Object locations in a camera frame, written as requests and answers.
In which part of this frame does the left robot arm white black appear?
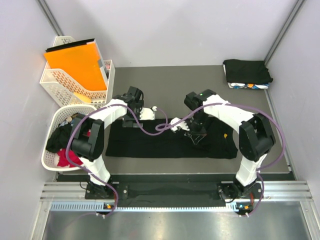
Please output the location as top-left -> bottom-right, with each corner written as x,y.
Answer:
70,86 -> 144,199

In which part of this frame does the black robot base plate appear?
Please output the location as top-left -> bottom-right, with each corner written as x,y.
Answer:
88,173 -> 262,208

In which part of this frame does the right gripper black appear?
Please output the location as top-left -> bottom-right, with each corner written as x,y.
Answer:
181,112 -> 209,144

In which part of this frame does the red garment in basket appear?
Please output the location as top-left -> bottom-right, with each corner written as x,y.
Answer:
57,133 -> 84,168

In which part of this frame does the black garment in basket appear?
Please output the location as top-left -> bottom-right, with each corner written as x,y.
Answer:
45,123 -> 73,153

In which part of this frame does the black folder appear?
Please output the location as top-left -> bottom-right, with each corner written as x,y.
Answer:
45,38 -> 95,53

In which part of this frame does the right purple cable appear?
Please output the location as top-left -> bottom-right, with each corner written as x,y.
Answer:
155,103 -> 286,218

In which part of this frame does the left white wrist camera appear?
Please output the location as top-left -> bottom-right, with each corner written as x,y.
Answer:
139,106 -> 158,121

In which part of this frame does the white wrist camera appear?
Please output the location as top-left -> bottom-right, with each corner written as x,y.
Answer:
139,106 -> 158,121
170,117 -> 190,133

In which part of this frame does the aluminium frame rail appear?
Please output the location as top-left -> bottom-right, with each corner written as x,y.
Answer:
40,181 -> 313,213

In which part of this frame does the white perforated file organizer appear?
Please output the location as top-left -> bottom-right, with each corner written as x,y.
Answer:
39,36 -> 116,108

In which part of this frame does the black t shirt flower print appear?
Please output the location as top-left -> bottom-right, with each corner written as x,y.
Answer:
105,117 -> 238,159

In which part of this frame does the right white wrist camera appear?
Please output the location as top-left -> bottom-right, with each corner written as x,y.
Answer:
170,117 -> 190,133

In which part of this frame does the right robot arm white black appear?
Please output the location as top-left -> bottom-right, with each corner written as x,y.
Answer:
184,89 -> 276,198

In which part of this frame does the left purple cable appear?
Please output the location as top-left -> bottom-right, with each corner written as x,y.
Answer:
65,103 -> 169,217

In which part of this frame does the orange folder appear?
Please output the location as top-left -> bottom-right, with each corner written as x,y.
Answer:
44,40 -> 108,91

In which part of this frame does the blue garment in basket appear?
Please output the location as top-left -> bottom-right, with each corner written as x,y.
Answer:
58,113 -> 83,128

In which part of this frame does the folded black t shirt stack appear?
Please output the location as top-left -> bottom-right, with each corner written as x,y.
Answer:
222,59 -> 274,90

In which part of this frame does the purple cable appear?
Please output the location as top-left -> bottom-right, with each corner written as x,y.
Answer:
155,103 -> 286,218
65,103 -> 169,217

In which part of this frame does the white oval laundry basket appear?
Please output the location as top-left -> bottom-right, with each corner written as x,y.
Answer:
41,104 -> 97,172

